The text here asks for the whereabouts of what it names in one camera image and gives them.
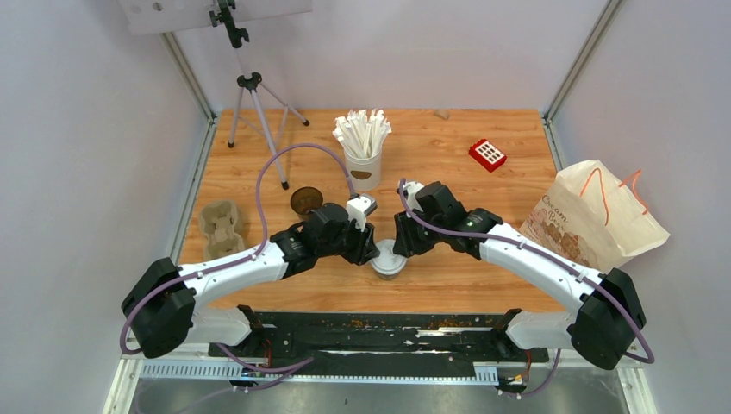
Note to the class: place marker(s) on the paper takeout bag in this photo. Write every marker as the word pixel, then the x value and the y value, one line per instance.
pixel 591 217

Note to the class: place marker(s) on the red white toy block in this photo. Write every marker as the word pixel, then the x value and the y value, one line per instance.
pixel 487 155

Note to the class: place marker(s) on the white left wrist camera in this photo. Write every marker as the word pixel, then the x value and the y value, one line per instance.
pixel 359 208

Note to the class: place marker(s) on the brown cup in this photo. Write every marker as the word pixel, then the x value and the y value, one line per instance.
pixel 388 273
pixel 305 201

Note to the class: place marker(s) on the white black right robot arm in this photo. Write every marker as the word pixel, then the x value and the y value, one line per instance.
pixel 603 317

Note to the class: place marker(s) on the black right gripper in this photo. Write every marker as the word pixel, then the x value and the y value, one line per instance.
pixel 405 243

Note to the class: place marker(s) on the cardboard cup carrier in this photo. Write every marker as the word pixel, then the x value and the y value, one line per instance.
pixel 221 224

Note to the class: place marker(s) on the white perforated board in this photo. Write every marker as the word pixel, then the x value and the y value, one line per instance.
pixel 161 16

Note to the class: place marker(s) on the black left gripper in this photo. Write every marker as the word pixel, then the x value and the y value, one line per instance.
pixel 365 249

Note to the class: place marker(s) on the white coffee cup lid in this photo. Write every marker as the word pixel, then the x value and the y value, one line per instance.
pixel 387 257

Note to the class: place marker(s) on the white cup of straws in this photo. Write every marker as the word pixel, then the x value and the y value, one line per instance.
pixel 362 134

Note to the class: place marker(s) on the camera tripod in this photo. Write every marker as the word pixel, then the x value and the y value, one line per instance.
pixel 248 81

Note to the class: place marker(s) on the aluminium rail frame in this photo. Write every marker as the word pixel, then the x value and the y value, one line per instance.
pixel 189 380

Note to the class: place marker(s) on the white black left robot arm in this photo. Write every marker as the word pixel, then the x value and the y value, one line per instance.
pixel 170 304

